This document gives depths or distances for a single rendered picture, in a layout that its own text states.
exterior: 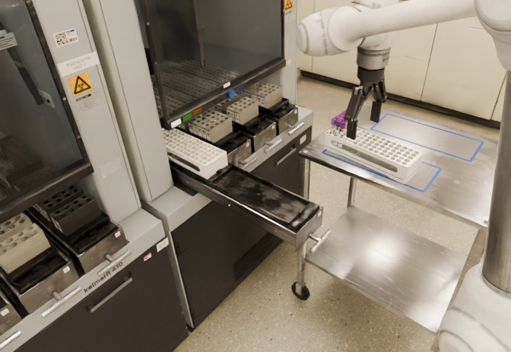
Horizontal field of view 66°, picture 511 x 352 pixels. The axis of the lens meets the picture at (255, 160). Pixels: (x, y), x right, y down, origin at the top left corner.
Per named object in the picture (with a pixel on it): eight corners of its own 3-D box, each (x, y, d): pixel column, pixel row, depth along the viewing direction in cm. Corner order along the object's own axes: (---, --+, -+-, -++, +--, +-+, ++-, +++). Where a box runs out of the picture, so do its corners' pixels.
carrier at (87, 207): (98, 210, 113) (92, 195, 109) (103, 214, 112) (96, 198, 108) (61, 234, 106) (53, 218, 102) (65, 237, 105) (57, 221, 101)
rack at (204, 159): (149, 151, 140) (145, 137, 136) (170, 139, 146) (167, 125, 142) (207, 182, 124) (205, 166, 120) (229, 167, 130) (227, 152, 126)
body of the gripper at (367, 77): (375, 72, 107) (370, 103, 113) (391, 63, 112) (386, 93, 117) (351, 66, 112) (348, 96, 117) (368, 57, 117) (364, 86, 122)
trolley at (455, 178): (290, 294, 182) (290, 148, 134) (340, 236, 210) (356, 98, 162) (436, 389, 146) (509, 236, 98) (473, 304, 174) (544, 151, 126)
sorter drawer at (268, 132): (143, 105, 185) (138, 87, 180) (166, 94, 193) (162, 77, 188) (263, 157, 146) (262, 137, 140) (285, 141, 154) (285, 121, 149)
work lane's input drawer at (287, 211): (142, 166, 145) (137, 145, 139) (171, 149, 153) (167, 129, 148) (309, 261, 105) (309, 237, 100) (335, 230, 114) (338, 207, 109)
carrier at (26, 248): (47, 242, 104) (39, 226, 100) (52, 245, 102) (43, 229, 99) (2, 271, 96) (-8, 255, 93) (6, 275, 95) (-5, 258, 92)
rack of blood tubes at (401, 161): (322, 147, 134) (324, 132, 130) (340, 136, 139) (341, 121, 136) (404, 184, 116) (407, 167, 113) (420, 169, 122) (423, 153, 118)
